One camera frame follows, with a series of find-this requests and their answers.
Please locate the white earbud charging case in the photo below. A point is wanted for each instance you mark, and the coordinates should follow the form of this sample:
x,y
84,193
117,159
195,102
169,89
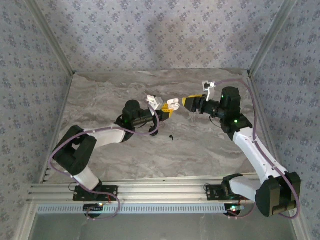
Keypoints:
x,y
173,102

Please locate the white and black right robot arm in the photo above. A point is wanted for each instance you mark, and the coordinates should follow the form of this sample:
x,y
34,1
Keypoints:
x,y
250,150

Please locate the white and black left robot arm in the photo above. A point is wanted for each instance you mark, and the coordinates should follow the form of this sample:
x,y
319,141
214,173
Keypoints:
x,y
107,136

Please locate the black controller board with LED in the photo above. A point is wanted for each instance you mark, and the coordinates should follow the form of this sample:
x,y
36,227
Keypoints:
x,y
233,209
93,207

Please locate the grey metal panel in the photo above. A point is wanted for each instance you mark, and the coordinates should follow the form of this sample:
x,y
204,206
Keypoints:
x,y
162,227

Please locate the aluminium table side rail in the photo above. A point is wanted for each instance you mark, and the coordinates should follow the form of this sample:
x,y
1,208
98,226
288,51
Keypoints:
x,y
62,107
263,120

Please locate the aluminium frame post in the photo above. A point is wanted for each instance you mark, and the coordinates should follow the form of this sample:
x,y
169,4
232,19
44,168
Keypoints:
x,y
272,37
51,37

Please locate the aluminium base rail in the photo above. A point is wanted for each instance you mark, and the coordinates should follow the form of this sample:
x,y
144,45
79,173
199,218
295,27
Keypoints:
x,y
162,190

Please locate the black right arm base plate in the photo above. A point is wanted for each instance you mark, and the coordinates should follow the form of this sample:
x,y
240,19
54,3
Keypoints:
x,y
212,194

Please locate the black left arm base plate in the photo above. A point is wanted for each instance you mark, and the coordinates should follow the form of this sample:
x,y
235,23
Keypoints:
x,y
80,196

